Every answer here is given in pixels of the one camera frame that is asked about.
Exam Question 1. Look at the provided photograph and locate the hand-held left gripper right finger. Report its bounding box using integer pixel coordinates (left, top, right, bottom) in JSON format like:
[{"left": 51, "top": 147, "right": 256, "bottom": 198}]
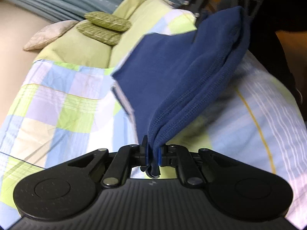
[{"left": 157, "top": 144, "right": 240, "bottom": 187}]

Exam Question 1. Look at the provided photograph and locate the person's dark clothing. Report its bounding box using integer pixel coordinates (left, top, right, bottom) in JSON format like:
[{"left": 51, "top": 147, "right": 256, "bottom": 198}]
[{"left": 249, "top": 0, "right": 307, "bottom": 125}]

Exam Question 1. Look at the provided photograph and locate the navy blue garment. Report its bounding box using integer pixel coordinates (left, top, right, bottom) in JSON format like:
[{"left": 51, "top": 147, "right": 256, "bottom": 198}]
[{"left": 111, "top": 6, "right": 251, "bottom": 179}]

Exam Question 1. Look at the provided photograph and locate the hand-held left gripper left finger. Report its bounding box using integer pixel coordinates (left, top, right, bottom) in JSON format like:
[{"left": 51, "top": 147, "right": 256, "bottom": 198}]
[{"left": 68, "top": 135, "right": 150, "bottom": 188}]

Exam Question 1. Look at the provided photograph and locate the green leaf print pillow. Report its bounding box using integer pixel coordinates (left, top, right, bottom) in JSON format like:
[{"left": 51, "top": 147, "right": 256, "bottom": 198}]
[
  {"left": 84, "top": 12, "right": 132, "bottom": 32},
  {"left": 76, "top": 20, "right": 123, "bottom": 45}
]

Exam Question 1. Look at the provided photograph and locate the beige cushion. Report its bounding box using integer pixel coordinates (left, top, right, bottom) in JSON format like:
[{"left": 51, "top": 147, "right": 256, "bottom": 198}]
[{"left": 23, "top": 20, "right": 79, "bottom": 51}]

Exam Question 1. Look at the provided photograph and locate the green covered sofa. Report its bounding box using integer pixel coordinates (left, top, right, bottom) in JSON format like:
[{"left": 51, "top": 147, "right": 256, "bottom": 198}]
[{"left": 34, "top": 0, "right": 175, "bottom": 68}]

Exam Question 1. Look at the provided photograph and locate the plaid blue green quilt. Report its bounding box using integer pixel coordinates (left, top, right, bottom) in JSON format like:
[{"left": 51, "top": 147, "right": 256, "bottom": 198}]
[{"left": 0, "top": 10, "right": 307, "bottom": 223}]

